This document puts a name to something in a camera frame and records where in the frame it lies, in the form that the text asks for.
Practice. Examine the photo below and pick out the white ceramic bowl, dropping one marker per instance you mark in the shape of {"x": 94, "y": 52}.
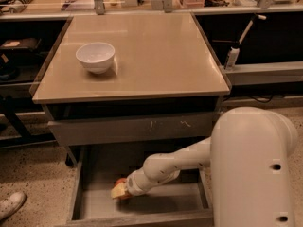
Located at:
{"x": 96, "y": 58}

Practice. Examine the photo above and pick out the black box on shelf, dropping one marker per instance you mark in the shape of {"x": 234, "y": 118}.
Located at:
{"x": 21, "y": 44}

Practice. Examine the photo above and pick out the open middle grey drawer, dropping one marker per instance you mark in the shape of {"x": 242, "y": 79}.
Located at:
{"x": 184, "y": 202}

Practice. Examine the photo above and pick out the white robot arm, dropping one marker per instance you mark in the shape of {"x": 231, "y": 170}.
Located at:
{"x": 247, "y": 153}

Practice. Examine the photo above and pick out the white shoe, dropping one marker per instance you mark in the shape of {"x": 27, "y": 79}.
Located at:
{"x": 12, "y": 204}

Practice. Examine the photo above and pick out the red apple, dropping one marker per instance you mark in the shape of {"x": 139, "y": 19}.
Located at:
{"x": 126, "y": 194}

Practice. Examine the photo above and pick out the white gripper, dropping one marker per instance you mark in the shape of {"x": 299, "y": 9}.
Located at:
{"x": 133, "y": 185}

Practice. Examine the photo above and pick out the closed top grey drawer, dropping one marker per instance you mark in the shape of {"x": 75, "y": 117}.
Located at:
{"x": 132, "y": 128}

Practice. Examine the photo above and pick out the grey drawer cabinet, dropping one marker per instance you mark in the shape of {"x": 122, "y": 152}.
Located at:
{"x": 162, "y": 65}

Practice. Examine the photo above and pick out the white handheld tool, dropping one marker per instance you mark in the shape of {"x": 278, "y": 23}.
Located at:
{"x": 234, "y": 51}

